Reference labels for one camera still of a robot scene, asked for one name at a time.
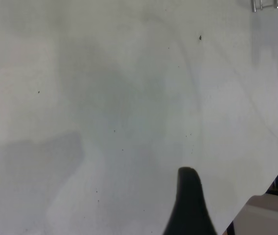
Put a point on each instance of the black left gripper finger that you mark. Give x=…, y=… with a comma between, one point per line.
x=189, y=208

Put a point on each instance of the grey white box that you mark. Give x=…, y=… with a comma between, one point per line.
x=268, y=215

